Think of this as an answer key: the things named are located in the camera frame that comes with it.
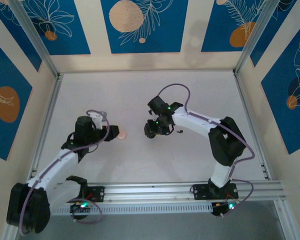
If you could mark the pink round charging case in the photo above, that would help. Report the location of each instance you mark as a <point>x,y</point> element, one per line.
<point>122,135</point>

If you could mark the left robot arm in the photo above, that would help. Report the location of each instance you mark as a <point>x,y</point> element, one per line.
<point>52,167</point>

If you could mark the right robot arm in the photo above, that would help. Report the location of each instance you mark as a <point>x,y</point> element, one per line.
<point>222,142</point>

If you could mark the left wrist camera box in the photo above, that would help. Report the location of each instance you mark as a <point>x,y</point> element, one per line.
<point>97,118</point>

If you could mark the aluminium table side rail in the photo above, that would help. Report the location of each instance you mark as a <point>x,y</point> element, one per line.
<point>242,95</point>
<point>52,105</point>

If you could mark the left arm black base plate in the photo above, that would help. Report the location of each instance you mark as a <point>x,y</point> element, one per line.
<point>98,193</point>

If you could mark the aluminium mounting rail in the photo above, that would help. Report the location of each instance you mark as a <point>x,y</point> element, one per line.
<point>152,193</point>

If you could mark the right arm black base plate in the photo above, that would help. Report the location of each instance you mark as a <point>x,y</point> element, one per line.
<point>201,191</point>

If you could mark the aluminium frame post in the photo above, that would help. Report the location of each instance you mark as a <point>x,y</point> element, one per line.
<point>255,35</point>
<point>35,40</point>

